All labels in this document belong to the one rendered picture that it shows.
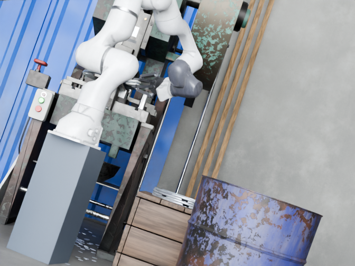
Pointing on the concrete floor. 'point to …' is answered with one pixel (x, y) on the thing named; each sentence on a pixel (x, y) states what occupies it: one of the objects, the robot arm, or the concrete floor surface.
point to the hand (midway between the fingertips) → (133, 82)
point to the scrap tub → (245, 229)
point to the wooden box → (152, 233)
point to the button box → (39, 111)
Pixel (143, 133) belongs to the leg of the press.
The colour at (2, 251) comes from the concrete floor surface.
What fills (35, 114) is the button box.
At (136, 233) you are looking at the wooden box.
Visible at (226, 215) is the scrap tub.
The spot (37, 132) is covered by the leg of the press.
